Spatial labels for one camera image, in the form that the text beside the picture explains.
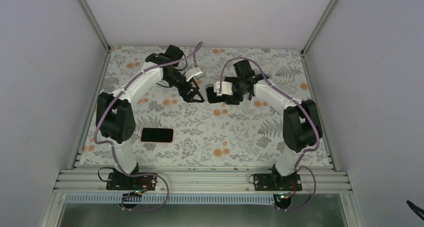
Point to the aluminium frame post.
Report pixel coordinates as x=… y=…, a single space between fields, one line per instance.
x=91 y=18
x=328 y=10

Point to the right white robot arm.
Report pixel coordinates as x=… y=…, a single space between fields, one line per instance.
x=301 y=125

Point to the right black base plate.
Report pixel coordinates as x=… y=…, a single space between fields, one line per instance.
x=263 y=182

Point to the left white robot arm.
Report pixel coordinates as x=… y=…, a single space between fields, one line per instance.
x=115 y=122

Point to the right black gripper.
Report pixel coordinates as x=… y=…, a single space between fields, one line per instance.
x=230 y=78

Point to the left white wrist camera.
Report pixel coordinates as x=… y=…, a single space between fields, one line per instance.
x=194 y=73

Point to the aluminium mounting rail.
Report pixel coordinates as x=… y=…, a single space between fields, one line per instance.
x=207 y=180

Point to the left aluminium frame post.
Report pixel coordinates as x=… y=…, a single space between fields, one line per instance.
x=91 y=18

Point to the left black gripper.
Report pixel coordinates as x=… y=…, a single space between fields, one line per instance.
x=187 y=97

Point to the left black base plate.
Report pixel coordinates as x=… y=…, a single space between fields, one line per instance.
x=120 y=182

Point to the slotted grey cable duct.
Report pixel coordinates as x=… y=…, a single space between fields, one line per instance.
x=173 y=198

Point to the floral patterned table mat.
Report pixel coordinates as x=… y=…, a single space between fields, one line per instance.
x=216 y=135

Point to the right aluminium frame post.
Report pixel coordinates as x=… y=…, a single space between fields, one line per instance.
x=328 y=10

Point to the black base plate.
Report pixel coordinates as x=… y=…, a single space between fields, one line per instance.
x=120 y=182
x=263 y=182

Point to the black object at edge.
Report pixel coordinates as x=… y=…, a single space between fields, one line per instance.
x=416 y=209

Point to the phone in pink case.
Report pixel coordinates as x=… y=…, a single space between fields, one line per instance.
x=157 y=135

